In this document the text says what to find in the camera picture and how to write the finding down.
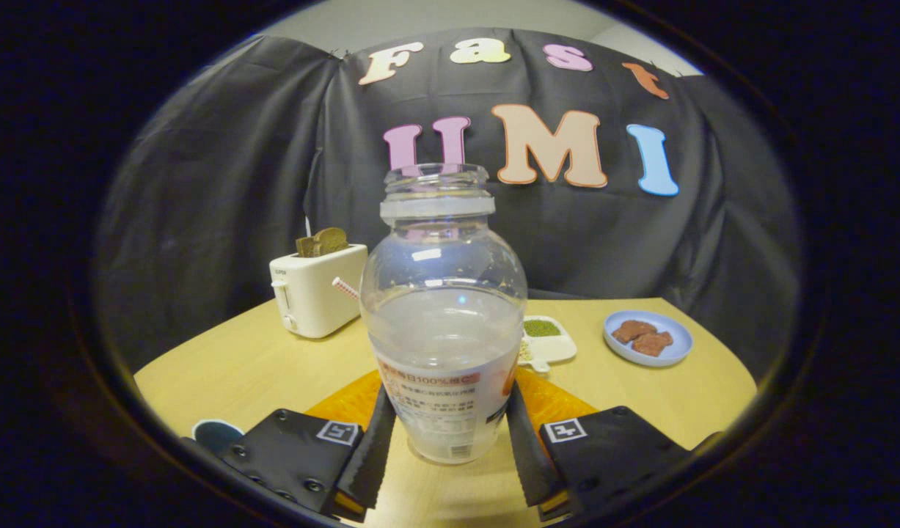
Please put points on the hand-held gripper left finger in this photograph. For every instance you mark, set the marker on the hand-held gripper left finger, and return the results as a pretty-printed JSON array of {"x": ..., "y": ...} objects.
[{"x": 369, "y": 455}]

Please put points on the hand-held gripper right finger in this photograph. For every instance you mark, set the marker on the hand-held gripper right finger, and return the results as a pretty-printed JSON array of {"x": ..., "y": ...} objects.
[{"x": 530, "y": 462}]

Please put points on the clear plastic juice bottle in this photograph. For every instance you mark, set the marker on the clear plastic juice bottle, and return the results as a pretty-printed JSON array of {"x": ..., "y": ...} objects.
[{"x": 442, "y": 330}]

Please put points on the pale green cup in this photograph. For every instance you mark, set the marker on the pale green cup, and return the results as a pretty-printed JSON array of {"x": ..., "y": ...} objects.
[{"x": 216, "y": 436}]

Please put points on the white divided condiment dish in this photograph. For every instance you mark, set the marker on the white divided condiment dish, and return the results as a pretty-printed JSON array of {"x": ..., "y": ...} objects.
[{"x": 556, "y": 348}]

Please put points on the wooden table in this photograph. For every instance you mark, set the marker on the wooden table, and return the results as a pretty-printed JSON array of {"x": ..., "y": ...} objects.
[{"x": 259, "y": 374}]

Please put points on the white toaster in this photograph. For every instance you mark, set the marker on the white toaster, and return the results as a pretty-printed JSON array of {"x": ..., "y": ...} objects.
[{"x": 314, "y": 297}]

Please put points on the brown cookie piece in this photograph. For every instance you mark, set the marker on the brown cookie piece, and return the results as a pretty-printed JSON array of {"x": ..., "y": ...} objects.
[
  {"x": 653, "y": 345},
  {"x": 633, "y": 330}
]

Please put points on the light blue plate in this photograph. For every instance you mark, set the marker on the light blue plate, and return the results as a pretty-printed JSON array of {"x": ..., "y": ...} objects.
[{"x": 677, "y": 339}]

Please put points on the brown toast slices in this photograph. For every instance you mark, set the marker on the brown toast slices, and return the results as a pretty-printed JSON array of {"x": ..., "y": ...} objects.
[{"x": 325, "y": 242}]

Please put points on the black backdrop cloth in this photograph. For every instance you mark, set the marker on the black backdrop cloth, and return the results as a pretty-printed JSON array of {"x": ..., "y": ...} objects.
[{"x": 215, "y": 183}]

